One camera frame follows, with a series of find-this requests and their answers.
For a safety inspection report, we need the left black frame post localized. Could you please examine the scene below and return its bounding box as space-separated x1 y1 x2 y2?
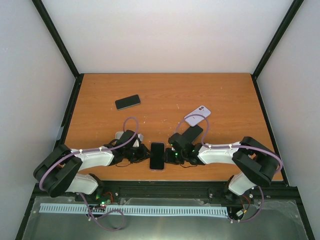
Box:
32 0 81 79

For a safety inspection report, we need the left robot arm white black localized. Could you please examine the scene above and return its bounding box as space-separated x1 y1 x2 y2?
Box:
33 130 152 202

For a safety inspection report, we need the right black frame post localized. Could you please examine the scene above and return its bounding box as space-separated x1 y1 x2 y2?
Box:
251 0 306 78

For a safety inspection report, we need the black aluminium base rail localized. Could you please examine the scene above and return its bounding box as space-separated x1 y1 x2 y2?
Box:
30 180 302 206

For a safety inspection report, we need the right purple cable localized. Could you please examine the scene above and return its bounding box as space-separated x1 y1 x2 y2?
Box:
174 114 285 176

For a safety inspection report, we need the black phone pink edge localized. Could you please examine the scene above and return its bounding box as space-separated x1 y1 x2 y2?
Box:
149 141 166 171

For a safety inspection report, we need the purple phone case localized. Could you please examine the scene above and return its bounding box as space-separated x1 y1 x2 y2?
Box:
184 105 211 127

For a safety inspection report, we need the green led controller board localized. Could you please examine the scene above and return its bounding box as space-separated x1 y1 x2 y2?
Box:
95 191 114 207

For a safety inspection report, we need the black frame post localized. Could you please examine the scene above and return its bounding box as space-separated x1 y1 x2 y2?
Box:
251 0 306 78
32 0 81 79

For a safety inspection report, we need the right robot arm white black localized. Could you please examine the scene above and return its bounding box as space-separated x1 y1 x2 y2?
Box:
163 133 283 203

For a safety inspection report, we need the black phone green edge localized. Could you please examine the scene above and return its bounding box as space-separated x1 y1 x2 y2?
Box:
115 94 141 110

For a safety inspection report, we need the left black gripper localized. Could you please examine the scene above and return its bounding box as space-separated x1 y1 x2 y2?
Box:
124 143 154 164

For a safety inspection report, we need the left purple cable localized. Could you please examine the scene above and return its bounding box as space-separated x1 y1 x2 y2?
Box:
38 116 141 191

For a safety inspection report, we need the black phone near purple case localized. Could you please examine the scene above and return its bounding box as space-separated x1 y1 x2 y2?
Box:
182 125 203 144

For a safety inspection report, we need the purple floor cable loop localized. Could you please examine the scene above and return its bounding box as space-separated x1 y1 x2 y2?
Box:
79 193 126 232

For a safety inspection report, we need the light blue cable duct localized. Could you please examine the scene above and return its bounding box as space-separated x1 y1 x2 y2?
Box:
38 203 228 218

